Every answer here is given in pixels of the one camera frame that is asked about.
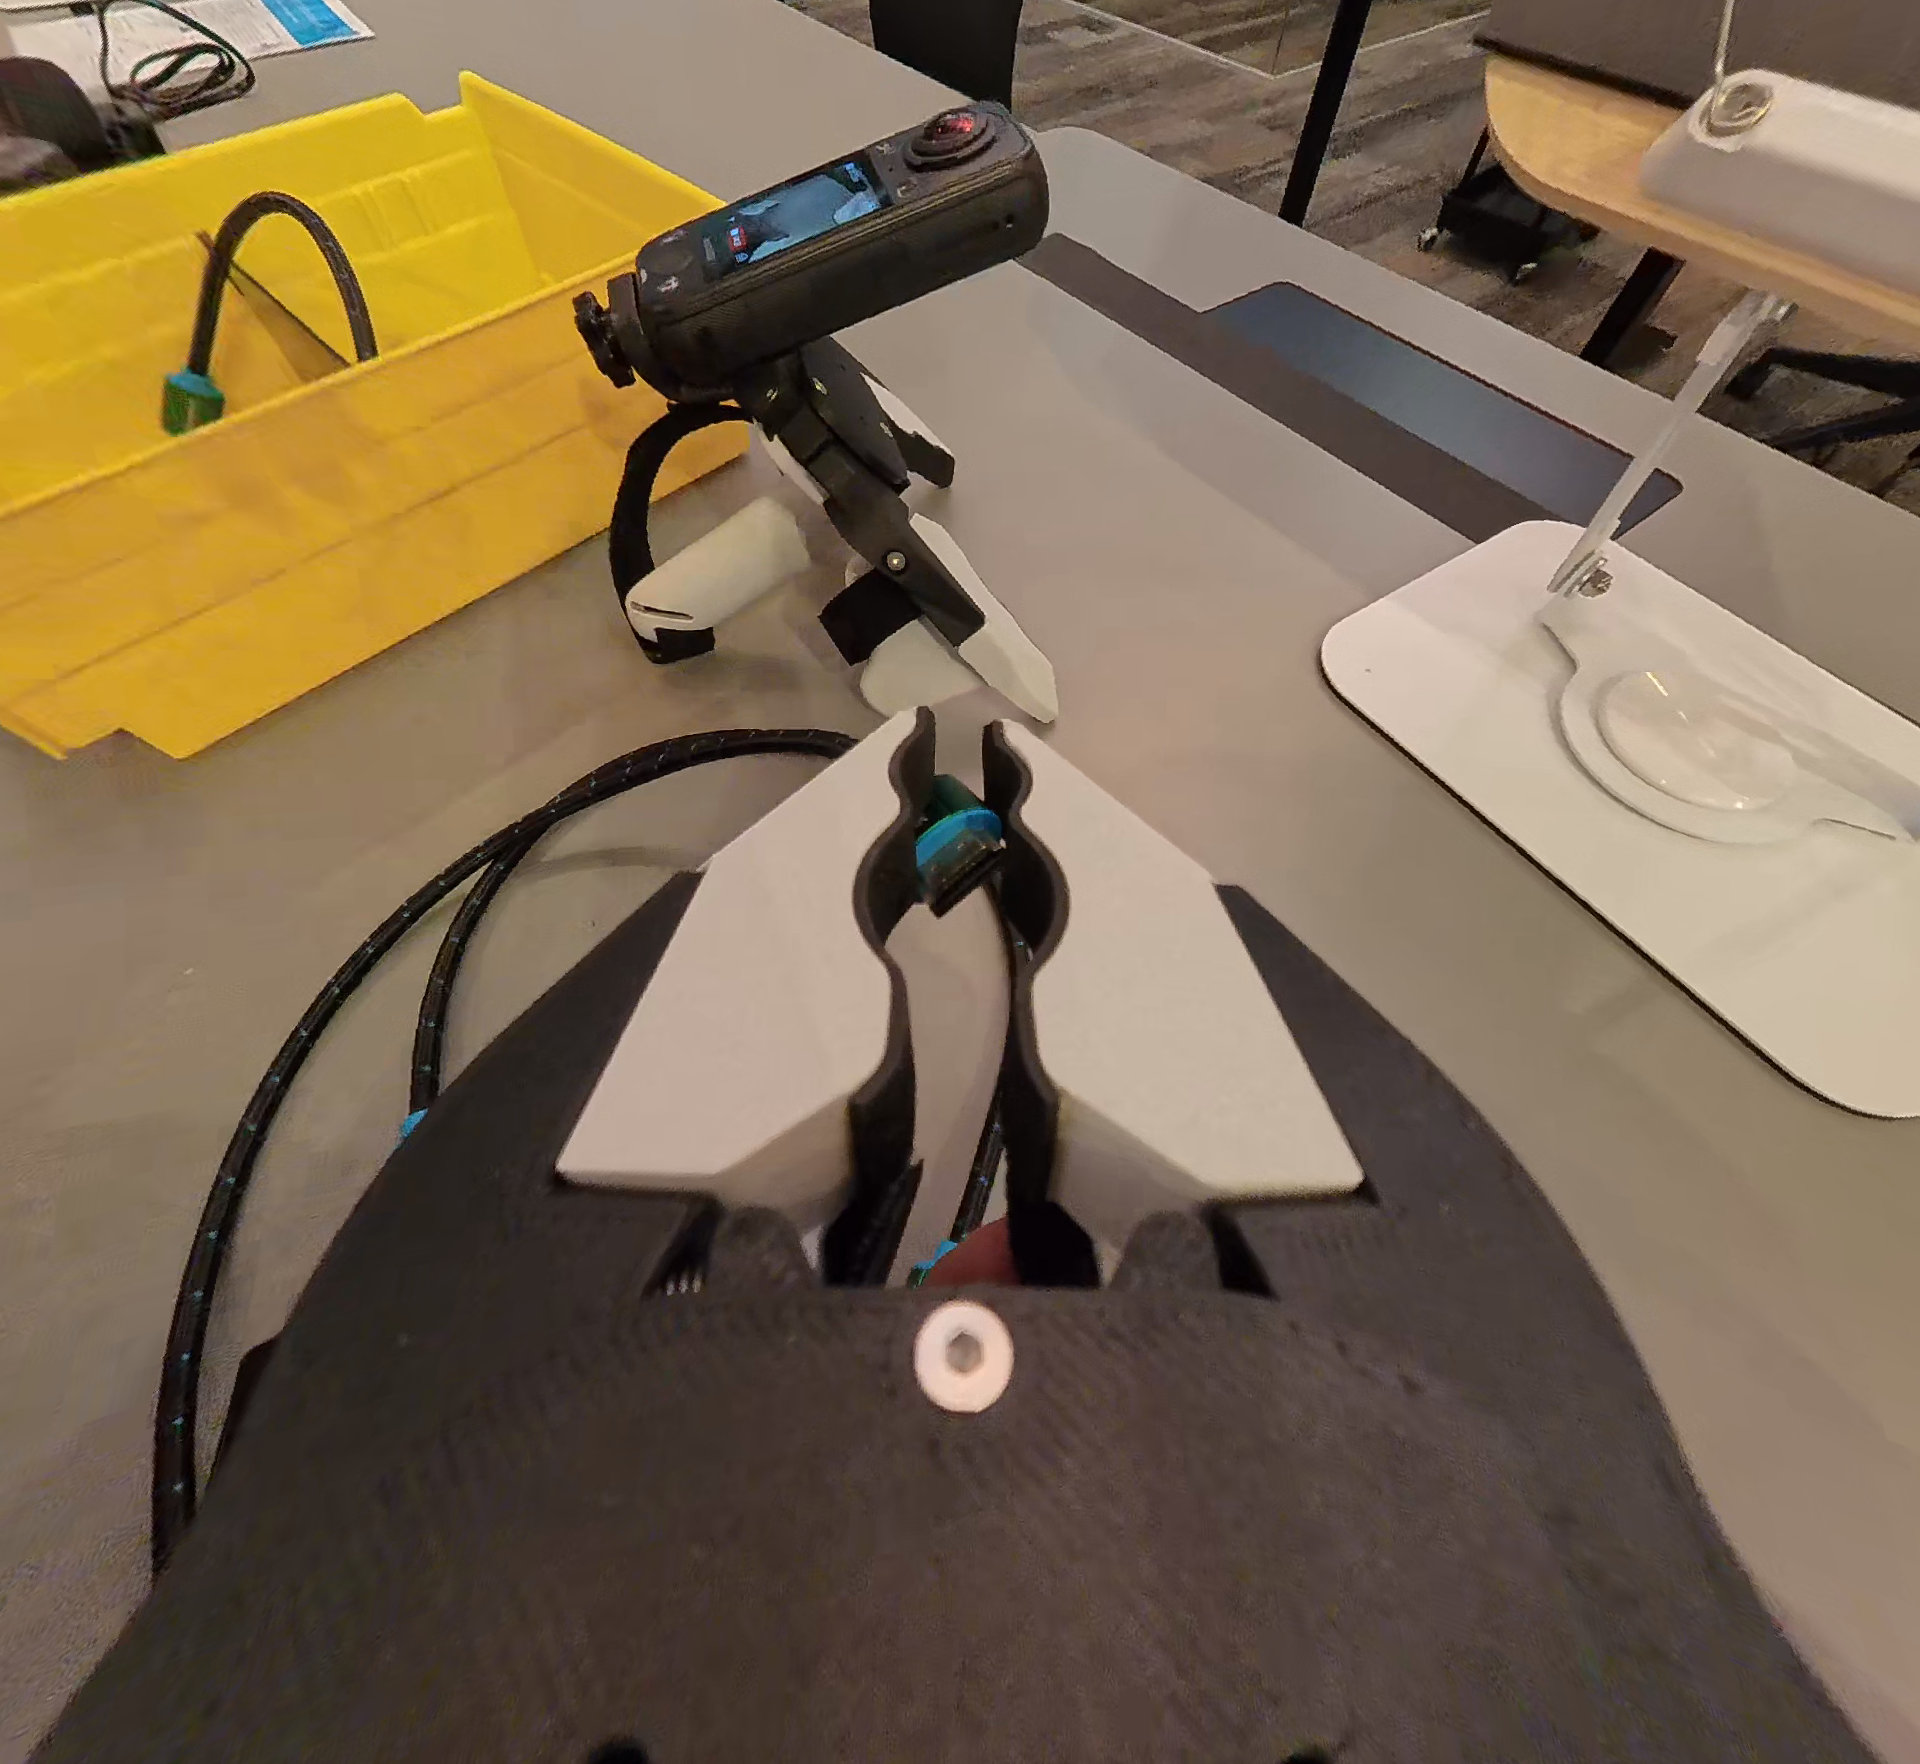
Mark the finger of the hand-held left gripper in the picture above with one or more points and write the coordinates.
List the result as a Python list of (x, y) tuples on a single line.
[(1011, 678), (906, 678)]

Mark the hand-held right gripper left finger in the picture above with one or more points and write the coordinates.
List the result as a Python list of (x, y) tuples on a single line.
[(721, 1026)]

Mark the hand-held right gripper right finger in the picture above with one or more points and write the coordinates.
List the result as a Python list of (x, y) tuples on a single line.
[(1202, 1026)]

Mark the yellow storage bin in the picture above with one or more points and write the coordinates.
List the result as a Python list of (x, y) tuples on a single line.
[(372, 504)]

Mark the person's right hand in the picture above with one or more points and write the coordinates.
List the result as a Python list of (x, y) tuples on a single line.
[(989, 1256)]

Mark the thin black pole stand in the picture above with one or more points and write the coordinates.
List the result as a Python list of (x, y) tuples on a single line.
[(1343, 24)]

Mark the white blue paper sheet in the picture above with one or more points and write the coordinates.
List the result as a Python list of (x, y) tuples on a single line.
[(303, 13)]

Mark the dark pouch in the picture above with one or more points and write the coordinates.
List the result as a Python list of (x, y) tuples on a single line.
[(46, 133)]

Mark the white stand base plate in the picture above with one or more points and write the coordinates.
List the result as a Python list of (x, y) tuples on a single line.
[(1439, 655)]

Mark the white bracket bar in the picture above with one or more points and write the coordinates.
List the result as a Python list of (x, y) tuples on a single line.
[(1800, 171)]

